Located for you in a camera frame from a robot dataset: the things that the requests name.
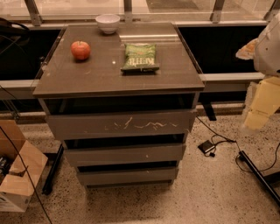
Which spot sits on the grey drawer cabinet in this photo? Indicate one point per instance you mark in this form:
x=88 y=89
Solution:
x=98 y=85

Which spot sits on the grey top drawer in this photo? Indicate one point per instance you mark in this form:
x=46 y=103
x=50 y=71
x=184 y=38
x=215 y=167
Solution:
x=131 y=124

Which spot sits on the metal window railing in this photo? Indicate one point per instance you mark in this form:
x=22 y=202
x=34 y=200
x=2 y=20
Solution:
x=179 y=12

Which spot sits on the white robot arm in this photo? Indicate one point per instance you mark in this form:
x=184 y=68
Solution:
x=267 y=55

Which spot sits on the black metal bar right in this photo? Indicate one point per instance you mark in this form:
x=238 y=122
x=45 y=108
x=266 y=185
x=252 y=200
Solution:
x=264 y=180

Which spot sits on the cardboard box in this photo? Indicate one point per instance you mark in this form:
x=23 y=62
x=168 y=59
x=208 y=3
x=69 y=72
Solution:
x=26 y=164

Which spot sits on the black metal bar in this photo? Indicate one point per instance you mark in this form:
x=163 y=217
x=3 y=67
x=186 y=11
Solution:
x=264 y=180
x=54 y=158

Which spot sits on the white bowl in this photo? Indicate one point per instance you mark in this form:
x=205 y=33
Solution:
x=108 y=23

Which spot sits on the grey bottom drawer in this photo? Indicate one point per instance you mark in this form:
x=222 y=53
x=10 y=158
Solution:
x=127 y=177

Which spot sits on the black bag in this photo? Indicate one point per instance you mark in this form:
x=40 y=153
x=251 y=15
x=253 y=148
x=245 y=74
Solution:
x=13 y=30

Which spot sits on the black power adapter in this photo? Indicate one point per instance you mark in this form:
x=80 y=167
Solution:
x=206 y=146

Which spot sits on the grey drawer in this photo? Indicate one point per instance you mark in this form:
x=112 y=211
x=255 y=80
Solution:
x=127 y=177
x=131 y=124
x=126 y=155

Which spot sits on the red apple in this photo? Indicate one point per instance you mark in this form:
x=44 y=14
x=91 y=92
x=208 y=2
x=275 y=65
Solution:
x=80 y=50

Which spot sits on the green kettle chips bag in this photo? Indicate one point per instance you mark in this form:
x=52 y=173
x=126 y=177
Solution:
x=140 y=57

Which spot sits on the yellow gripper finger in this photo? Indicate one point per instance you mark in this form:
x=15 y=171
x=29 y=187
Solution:
x=265 y=102
x=247 y=51

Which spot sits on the black metal bar left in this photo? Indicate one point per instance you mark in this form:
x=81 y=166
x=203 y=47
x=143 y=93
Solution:
x=54 y=158

